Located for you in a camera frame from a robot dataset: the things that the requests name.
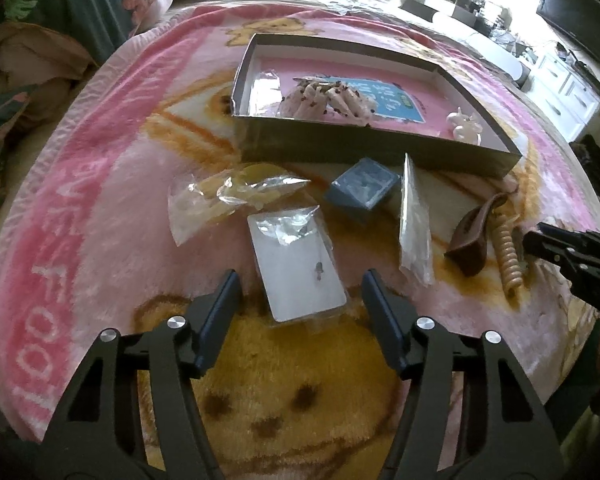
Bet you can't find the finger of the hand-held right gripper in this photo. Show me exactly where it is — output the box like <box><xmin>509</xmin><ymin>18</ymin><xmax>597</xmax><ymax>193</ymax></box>
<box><xmin>538</xmin><ymin>222</ymin><xmax>600</xmax><ymax>262</ymax></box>
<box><xmin>522</xmin><ymin>232</ymin><xmax>600</xmax><ymax>311</ymax></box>

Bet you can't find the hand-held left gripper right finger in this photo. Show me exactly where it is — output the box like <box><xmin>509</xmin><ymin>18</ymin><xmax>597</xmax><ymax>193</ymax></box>
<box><xmin>361</xmin><ymin>269</ymin><xmax>566</xmax><ymax>480</ymax></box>

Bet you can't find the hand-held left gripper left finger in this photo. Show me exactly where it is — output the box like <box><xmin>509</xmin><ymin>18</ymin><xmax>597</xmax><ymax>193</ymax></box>
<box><xmin>32</xmin><ymin>269</ymin><xmax>243</xmax><ymax>480</ymax></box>

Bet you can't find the beige hair claw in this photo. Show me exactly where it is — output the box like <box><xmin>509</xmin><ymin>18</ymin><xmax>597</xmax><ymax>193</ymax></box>
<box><xmin>487</xmin><ymin>210</ymin><xmax>526</xmax><ymax>306</ymax></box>

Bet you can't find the white earring card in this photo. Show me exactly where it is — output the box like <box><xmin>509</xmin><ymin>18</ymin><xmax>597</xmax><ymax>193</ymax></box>
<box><xmin>246</xmin><ymin>206</ymin><xmax>351</xmax><ymax>333</ymax></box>

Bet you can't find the brown hair claw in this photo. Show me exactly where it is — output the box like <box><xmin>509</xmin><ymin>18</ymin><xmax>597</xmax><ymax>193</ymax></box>
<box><xmin>444</xmin><ymin>192</ymin><xmax>511</xmax><ymax>277</ymax></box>

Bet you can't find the small blue jewelry box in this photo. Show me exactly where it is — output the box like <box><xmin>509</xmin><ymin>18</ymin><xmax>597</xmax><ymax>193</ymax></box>
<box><xmin>324</xmin><ymin>157</ymin><xmax>402</xmax><ymax>225</ymax></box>

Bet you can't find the shallow cardboard box tray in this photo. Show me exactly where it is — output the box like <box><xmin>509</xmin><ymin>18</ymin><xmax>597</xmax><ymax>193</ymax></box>
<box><xmin>230</xmin><ymin>34</ymin><xmax>523</xmax><ymax>180</ymax></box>

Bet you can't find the dark cloth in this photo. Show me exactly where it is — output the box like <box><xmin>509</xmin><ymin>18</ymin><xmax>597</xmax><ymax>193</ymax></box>
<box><xmin>570</xmin><ymin>134</ymin><xmax>600</xmax><ymax>211</ymax></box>

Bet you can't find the flat clear plastic bag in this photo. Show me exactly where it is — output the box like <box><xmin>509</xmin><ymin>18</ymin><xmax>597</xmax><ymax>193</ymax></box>
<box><xmin>397</xmin><ymin>152</ymin><xmax>436</xmax><ymax>286</ymax></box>

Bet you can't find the yellow accessory in plastic bag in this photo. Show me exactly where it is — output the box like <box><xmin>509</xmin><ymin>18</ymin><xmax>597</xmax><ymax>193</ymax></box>
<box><xmin>167</xmin><ymin>162</ymin><xmax>306</xmax><ymax>247</ymax></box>

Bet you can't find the white dresser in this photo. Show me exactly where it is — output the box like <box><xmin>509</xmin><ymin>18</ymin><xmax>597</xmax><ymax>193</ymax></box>
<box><xmin>522</xmin><ymin>47</ymin><xmax>600</xmax><ymax>143</ymax></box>

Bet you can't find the pink bear print blanket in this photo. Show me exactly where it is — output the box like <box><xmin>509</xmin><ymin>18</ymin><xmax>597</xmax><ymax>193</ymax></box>
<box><xmin>0</xmin><ymin>0</ymin><xmax>600</xmax><ymax>480</ymax></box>

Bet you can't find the white pearly hair clip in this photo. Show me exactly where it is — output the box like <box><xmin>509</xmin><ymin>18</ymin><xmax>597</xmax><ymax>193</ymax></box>
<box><xmin>446</xmin><ymin>107</ymin><xmax>485</xmax><ymax>145</ymax></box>

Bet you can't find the blue printed card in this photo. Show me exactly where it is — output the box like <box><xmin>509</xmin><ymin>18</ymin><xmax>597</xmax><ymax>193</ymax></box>
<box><xmin>365</xmin><ymin>80</ymin><xmax>428</xmax><ymax>125</ymax></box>

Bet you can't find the black flat television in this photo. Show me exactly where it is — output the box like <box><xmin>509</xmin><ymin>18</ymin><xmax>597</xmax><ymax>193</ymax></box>
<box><xmin>536</xmin><ymin>0</ymin><xmax>600</xmax><ymax>72</ymax></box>

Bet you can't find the bundle of white hair clips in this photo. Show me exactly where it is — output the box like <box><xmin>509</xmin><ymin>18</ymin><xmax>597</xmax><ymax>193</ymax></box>
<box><xmin>280</xmin><ymin>76</ymin><xmax>376</xmax><ymax>126</ymax></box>

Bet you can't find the white bed footboard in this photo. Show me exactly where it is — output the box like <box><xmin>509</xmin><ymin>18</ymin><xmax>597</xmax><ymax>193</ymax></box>
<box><xmin>400</xmin><ymin>2</ymin><xmax>531</xmax><ymax>88</ymax></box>

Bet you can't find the small clear plastic bag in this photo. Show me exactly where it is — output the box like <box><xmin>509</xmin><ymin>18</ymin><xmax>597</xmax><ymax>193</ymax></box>
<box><xmin>250</xmin><ymin>71</ymin><xmax>283</xmax><ymax>116</ymax></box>

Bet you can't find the dark floral quilt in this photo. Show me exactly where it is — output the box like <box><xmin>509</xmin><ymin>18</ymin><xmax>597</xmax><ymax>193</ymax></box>
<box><xmin>0</xmin><ymin>0</ymin><xmax>176</xmax><ymax>221</ymax></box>

